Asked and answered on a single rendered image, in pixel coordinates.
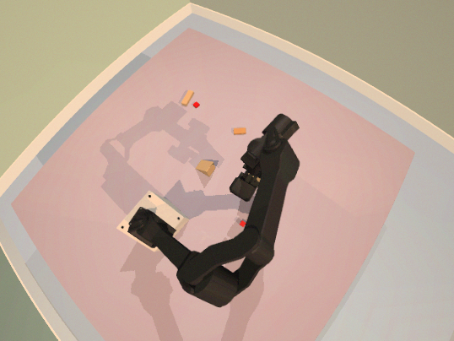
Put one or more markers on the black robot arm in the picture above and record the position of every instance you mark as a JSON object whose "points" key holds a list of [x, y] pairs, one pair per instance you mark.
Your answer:
{"points": [[201, 274]]}

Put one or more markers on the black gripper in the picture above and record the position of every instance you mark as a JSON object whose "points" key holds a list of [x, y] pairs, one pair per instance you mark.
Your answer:
{"points": [[244, 186]]}

